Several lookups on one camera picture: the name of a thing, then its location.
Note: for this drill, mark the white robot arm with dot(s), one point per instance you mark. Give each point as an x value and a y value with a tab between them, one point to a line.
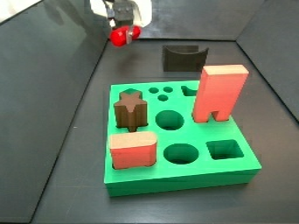
101	7

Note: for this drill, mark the brown star block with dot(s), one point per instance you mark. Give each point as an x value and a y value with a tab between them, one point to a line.
130	111

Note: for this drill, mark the black curved cradle stand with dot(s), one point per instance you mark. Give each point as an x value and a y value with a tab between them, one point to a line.
183	58

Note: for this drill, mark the green foam shape board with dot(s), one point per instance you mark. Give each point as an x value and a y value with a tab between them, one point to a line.
197	154

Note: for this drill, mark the red hexagon prism block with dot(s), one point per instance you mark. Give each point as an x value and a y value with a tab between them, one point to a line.
120	36

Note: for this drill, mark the tall red arch block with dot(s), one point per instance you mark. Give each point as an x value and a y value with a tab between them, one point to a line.
217	93

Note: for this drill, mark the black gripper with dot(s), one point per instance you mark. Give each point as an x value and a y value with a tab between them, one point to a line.
124	16

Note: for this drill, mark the short red rounded block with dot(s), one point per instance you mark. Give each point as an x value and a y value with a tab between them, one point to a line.
132	149

